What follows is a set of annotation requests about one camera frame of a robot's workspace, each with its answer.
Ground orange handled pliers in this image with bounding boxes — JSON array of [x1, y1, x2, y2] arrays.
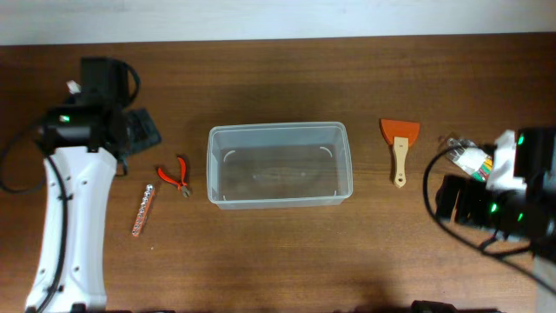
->
[[156, 156, 191, 198]]

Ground orange scraper wooden handle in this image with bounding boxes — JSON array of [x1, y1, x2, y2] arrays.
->
[[380, 118, 420, 188]]

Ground clear plastic container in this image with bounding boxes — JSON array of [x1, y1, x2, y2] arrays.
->
[[206, 122, 354, 210]]

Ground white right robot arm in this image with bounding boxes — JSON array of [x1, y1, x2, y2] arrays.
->
[[423, 127, 555, 312]]

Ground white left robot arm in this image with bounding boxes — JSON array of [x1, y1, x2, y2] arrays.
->
[[25, 57, 162, 312]]

